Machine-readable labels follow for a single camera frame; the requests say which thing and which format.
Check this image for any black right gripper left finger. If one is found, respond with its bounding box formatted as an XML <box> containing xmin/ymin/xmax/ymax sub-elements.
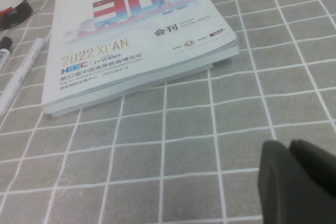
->
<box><xmin>258</xmin><ymin>140</ymin><xmax>336</xmax><ymax>224</ymax></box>

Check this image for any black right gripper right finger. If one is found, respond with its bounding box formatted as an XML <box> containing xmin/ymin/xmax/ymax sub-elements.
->
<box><xmin>289</xmin><ymin>139</ymin><xmax>336</xmax><ymax>198</ymax></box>

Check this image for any white pen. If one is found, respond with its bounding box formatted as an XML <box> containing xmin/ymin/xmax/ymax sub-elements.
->
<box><xmin>0</xmin><ymin>37</ymin><xmax>46</xmax><ymax>116</ymax></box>

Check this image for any black mesh pen holder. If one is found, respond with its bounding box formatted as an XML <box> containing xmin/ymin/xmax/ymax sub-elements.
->
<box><xmin>0</xmin><ymin>0</ymin><xmax>34</xmax><ymax>31</ymax></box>

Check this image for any grey white-checked tablecloth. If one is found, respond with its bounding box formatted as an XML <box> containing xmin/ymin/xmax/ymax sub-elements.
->
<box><xmin>0</xmin><ymin>0</ymin><xmax>336</xmax><ymax>224</ymax></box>

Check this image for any white HEEC show catalogue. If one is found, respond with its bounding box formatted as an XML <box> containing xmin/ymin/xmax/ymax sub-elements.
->
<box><xmin>41</xmin><ymin>0</ymin><xmax>240</xmax><ymax>113</ymax></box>

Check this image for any barcode white black-capped marker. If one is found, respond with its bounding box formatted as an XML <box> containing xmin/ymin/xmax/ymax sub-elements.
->
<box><xmin>0</xmin><ymin>36</ymin><xmax>14</xmax><ymax>74</ymax></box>

